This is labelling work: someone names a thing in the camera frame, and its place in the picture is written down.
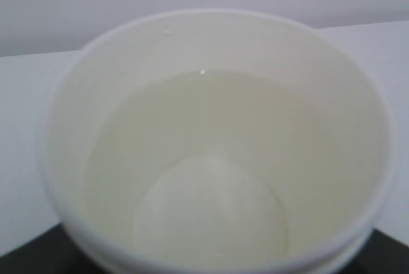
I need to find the white paper cup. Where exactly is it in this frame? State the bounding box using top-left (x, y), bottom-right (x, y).
top-left (36, 9), bottom-right (396, 273)

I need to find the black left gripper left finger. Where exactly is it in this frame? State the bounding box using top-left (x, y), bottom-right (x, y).
top-left (1, 225), bottom-right (85, 273)

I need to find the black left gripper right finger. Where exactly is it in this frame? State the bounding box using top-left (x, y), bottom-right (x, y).
top-left (354, 230), bottom-right (408, 274)

